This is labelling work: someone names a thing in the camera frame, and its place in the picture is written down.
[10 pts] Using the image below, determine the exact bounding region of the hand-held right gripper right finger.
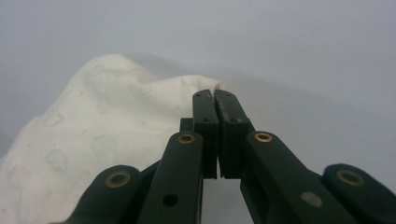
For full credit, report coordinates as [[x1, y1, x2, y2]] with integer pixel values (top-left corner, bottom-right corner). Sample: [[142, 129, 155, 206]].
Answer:
[[214, 89, 359, 224]]

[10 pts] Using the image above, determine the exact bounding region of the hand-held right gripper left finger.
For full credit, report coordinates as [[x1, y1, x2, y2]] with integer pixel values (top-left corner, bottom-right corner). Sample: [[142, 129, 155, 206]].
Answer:
[[136, 89, 219, 224]]

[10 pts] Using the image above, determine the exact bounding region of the white baby romper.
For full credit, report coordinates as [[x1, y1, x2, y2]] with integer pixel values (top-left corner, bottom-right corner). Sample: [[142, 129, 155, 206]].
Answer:
[[0, 53, 225, 224]]

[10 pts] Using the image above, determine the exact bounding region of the white table cover board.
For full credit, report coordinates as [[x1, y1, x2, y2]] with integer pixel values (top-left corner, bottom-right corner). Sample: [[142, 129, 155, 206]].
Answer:
[[0, 0, 396, 224]]

